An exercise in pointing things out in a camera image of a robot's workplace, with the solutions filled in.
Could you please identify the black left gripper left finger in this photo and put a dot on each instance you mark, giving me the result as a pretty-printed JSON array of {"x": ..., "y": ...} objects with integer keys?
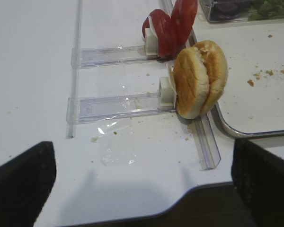
[{"x": 26, "y": 182}]

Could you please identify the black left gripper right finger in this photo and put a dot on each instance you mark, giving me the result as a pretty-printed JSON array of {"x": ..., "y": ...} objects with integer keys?
[{"x": 258, "y": 177}]

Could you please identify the bun half slice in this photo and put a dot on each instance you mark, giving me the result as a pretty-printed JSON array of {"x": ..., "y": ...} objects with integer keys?
[{"x": 192, "y": 82}]

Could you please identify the clear lane tomato left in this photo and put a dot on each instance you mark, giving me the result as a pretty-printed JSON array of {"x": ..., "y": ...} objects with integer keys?
[{"x": 90, "y": 58}]

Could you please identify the green lettuce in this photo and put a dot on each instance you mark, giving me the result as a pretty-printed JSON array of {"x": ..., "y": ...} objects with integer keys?
[{"x": 267, "y": 9}]

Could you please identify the white pusher block tomato lane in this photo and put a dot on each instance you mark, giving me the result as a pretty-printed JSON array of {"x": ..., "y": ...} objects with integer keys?
[{"x": 151, "y": 43}]

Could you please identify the front tomato slice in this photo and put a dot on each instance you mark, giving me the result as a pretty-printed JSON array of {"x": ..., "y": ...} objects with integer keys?
[{"x": 183, "y": 17}]

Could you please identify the tomato slice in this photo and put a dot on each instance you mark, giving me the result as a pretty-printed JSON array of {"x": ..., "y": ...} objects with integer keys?
[
  {"x": 145, "y": 25},
  {"x": 183, "y": 17},
  {"x": 165, "y": 31}
]

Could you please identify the middle tomato slice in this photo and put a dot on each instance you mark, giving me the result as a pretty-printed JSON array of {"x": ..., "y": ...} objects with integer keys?
[{"x": 165, "y": 31}]

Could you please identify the rear tomato slice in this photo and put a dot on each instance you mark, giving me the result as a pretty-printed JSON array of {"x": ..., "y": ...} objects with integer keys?
[{"x": 145, "y": 25}]

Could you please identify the cream metal tray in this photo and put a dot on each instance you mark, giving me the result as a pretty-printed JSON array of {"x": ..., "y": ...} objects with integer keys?
[{"x": 253, "y": 101}]

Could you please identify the clear lane bun left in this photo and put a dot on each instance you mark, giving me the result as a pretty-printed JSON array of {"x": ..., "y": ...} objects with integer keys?
[{"x": 85, "y": 110}]

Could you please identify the clear tape patch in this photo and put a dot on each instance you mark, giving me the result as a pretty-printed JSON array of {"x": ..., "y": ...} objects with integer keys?
[{"x": 116, "y": 143}]

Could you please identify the white pusher block bun lane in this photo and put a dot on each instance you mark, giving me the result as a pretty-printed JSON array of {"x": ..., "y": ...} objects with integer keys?
[{"x": 167, "y": 92}]

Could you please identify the purple cabbage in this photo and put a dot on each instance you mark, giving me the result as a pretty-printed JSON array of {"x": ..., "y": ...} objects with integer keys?
[{"x": 228, "y": 9}]

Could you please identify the clear plastic vegetable box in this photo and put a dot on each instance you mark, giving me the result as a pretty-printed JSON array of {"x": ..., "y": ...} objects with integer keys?
[{"x": 206, "y": 7}]

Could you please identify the clear outer left rail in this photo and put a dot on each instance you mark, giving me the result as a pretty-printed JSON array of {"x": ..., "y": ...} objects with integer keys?
[{"x": 71, "y": 116}]

